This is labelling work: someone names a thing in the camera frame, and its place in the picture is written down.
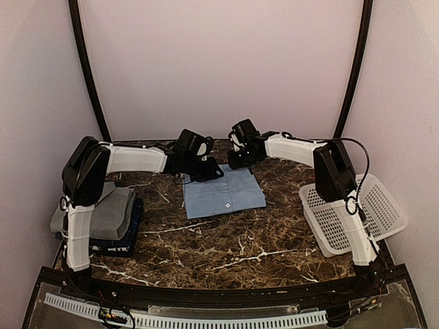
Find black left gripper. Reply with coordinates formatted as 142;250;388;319
184;155;224;182

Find light blue long sleeve shirt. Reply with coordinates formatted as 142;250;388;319
182;164;266;219

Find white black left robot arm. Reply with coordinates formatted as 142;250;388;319
60;136;224;299

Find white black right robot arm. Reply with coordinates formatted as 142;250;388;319
228;129;379;267

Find folded grey button shirt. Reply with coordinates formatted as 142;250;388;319
49;180;137;241

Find folded navy plaid shirt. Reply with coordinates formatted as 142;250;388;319
89;197;143;243

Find folded black printed shirt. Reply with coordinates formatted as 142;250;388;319
89;240;135;258

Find white plastic mesh basket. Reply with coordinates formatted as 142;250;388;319
299;173;408;258

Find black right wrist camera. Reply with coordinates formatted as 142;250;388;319
228;119;261;151

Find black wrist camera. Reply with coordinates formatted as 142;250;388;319
174;129;214;159
228;119;261;151

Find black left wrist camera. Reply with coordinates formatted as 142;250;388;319
174;129;214;159

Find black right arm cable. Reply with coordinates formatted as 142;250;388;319
337;137;373;220

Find white slotted cable duct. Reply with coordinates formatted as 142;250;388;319
44;293;327;328

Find black right frame post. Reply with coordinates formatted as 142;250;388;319
333;0;373;138

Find black frame post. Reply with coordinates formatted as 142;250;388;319
333;0;373;138
68;0;112;143

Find black front rail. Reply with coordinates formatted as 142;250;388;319
36;263;411;311

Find black left frame post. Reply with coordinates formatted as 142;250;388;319
68;0;112;143

